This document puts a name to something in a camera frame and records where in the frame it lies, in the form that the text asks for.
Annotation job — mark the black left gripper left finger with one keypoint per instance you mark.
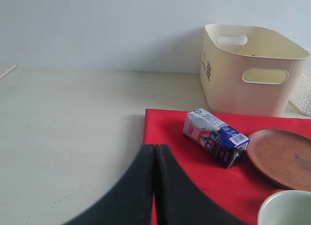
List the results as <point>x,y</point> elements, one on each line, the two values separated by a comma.
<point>129,201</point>

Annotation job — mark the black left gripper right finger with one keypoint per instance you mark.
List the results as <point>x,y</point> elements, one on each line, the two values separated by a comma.
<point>178,201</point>

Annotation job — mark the blue white milk carton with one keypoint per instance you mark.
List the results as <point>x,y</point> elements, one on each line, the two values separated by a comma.
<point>223,142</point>

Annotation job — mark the pale green ceramic bowl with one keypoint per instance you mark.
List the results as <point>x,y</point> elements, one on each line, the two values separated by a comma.
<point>288,207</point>

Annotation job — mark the brown wooden plate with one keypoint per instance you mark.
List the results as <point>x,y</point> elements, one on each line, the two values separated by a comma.
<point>282,156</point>

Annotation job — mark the cream plastic bin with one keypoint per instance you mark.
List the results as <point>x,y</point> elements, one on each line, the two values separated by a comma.
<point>249,70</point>

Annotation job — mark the white perforated plastic basket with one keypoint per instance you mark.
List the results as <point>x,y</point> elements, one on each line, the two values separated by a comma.
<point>301,96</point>

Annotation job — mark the white strip on table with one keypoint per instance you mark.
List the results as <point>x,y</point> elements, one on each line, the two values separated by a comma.
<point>6,69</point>

